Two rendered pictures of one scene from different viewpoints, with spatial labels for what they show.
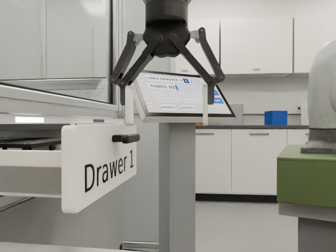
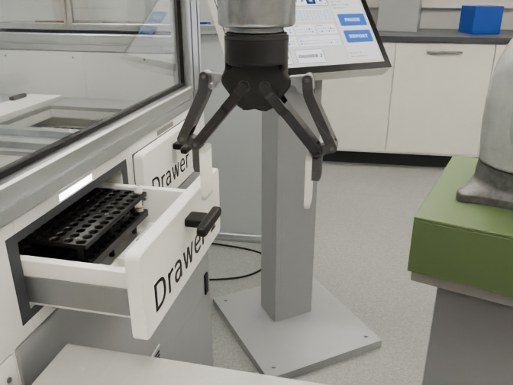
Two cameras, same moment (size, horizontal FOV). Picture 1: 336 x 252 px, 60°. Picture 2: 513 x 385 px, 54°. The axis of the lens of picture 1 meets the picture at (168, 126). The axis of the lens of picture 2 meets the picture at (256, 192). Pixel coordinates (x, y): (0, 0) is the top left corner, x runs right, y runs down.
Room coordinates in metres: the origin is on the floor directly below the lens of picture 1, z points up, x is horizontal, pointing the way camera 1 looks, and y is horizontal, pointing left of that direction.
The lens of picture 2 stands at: (-0.09, -0.04, 1.19)
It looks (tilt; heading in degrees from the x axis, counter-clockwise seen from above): 22 degrees down; 4
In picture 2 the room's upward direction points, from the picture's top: straight up
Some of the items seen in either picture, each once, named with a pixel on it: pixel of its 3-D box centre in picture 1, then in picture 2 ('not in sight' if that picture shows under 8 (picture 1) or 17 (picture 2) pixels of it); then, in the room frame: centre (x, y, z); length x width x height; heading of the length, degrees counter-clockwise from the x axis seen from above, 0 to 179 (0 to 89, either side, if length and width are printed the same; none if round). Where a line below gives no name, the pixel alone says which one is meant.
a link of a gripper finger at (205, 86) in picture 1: (205, 105); (308, 179); (0.50, -0.06, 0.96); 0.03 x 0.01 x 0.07; 171
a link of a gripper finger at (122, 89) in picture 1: (119, 91); (191, 151); (0.53, 0.09, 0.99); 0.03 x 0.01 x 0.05; 81
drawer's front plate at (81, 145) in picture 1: (109, 156); (182, 240); (0.50, 0.10, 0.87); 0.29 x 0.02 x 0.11; 171
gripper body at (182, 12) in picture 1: (166, 30); (256, 70); (0.52, 0.00, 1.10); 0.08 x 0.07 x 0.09; 81
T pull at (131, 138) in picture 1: (124, 138); (200, 220); (0.50, 0.07, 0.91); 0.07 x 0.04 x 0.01; 171
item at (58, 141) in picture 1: (56, 142); (113, 216); (0.52, 0.20, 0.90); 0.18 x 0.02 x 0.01; 171
